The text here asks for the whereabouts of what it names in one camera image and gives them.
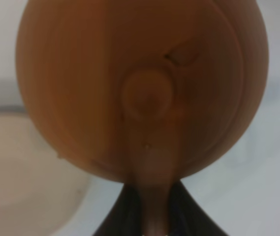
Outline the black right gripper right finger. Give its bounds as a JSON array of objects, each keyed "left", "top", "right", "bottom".
[{"left": 168, "top": 181, "right": 225, "bottom": 236}]

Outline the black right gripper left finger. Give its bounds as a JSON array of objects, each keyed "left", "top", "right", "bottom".
[{"left": 94, "top": 184, "right": 142, "bottom": 236}]

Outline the brown clay teapot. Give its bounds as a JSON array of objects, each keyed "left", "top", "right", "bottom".
[{"left": 16, "top": 0, "right": 269, "bottom": 236}]

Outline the beige teapot saucer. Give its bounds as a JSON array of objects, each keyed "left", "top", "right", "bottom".
[{"left": 0, "top": 105, "right": 93, "bottom": 236}]

